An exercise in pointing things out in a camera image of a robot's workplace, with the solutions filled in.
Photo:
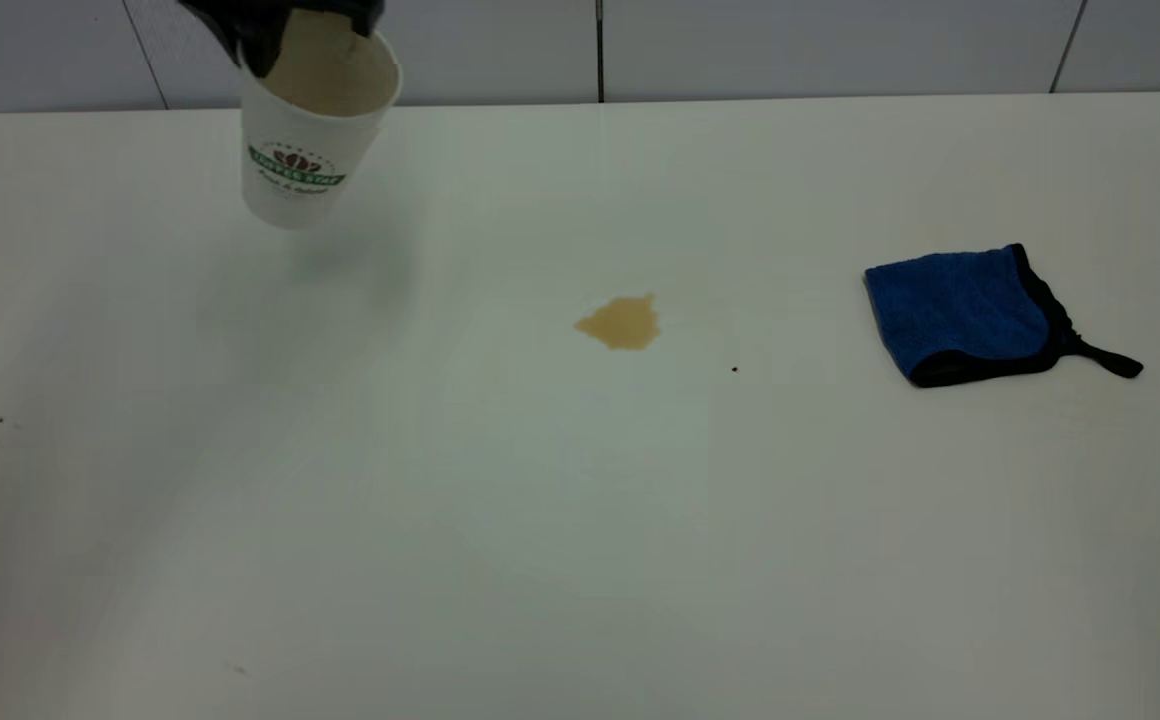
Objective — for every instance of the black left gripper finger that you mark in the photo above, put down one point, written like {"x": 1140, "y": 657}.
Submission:
{"x": 355, "y": 12}
{"x": 255, "y": 35}

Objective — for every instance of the white paper coffee cup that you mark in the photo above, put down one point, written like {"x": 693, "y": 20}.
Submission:
{"x": 295, "y": 130}

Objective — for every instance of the brown coffee spill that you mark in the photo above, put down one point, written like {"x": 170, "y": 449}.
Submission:
{"x": 622, "y": 324}

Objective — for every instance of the blue cloth with black trim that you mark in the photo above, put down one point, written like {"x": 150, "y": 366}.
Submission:
{"x": 950, "y": 310}

